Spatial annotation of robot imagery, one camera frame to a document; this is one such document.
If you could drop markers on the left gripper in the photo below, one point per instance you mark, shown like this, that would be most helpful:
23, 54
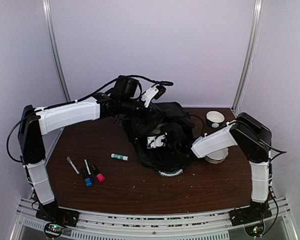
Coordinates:
151, 110

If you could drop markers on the black student backpack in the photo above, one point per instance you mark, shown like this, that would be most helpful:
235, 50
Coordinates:
138, 129

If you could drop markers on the green white glue stick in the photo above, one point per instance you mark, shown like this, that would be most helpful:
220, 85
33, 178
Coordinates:
119, 157

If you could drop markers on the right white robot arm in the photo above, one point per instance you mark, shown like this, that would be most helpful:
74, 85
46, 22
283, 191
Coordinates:
254, 140

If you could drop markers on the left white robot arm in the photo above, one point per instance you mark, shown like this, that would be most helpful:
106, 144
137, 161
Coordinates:
37, 122

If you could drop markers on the white cup black band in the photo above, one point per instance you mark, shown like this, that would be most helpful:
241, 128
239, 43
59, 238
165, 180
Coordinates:
214, 119

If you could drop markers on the white fluted ceramic bowl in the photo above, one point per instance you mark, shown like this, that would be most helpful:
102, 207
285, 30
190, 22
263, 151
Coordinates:
217, 157

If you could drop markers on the black pink highlighter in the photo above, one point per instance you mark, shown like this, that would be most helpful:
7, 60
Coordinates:
97, 173

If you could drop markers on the blue tipped white marker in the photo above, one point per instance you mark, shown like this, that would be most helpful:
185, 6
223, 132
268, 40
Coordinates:
88, 170

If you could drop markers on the black blue highlighter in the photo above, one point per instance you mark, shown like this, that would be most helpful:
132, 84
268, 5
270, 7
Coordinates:
86, 177

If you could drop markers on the green tipped white marker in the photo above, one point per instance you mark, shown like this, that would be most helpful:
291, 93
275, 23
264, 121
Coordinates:
73, 166

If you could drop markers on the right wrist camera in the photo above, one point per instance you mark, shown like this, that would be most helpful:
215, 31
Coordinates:
173, 132

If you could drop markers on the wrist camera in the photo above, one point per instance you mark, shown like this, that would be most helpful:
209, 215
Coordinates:
173, 132
124, 88

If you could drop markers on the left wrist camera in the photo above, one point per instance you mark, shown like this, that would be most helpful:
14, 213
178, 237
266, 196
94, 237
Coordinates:
124, 88

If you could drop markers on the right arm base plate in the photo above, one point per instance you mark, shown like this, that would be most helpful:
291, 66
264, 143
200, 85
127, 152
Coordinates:
247, 215

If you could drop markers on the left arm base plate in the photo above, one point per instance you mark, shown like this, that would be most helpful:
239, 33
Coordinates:
63, 217

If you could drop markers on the left aluminium frame post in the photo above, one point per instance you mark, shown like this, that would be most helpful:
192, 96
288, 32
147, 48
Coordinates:
55, 53

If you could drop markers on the aluminium frame post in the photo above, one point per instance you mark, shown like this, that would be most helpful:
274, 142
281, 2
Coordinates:
55, 53
247, 64

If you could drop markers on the right aluminium frame post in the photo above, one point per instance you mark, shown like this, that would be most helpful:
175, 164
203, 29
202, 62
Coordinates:
247, 64

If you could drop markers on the front aluminium rail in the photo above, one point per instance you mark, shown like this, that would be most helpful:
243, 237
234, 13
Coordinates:
209, 225

